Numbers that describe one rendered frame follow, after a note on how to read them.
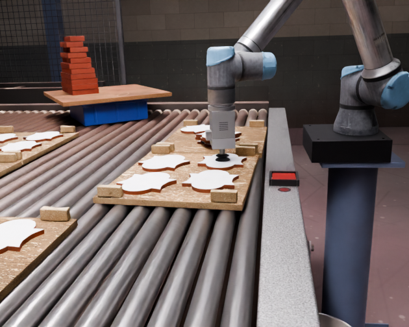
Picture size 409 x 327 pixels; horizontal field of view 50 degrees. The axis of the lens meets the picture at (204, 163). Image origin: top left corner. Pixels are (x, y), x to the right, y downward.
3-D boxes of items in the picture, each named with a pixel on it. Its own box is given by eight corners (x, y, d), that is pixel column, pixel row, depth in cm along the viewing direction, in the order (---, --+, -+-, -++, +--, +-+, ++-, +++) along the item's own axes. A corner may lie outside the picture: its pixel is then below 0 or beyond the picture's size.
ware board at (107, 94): (136, 87, 247) (135, 84, 247) (171, 96, 205) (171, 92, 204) (43, 95, 225) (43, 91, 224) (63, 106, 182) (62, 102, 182)
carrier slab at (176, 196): (259, 159, 133) (259, 154, 132) (242, 211, 94) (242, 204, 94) (150, 156, 140) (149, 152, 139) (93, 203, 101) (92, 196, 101)
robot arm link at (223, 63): (242, 46, 113) (211, 47, 111) (242, 88, 116) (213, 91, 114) (230, 45, 120) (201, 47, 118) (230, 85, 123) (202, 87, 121)
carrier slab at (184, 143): (267, 130, 173) (267, 126, 172) (261, 157, 134) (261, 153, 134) (181, 130, 179) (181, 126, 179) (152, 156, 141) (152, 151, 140)
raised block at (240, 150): (255, 154, 132) (255, 145, 132) (254, 156, 131) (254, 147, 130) (235, 154, 134) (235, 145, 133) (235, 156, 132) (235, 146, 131)
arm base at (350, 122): (370, 125, 161) (372, 98, 158) (384, 135, 147) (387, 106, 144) (328, 126, 162) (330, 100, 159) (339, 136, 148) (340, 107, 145)
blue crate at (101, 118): (128, 110, 232) (126, 91, 229) (149, 119, 205) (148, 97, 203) (69, 117, 218) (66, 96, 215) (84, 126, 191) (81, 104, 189)
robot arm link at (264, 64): (260, 50, 127) (226, 51, 124) (279, 51, 117) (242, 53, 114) (260, 77, 130) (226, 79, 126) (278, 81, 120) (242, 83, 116)
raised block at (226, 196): (237, 200, 96) (237, 189, 95) (236, 204, 94) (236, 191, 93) (211, 200, 97) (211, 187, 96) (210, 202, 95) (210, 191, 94)
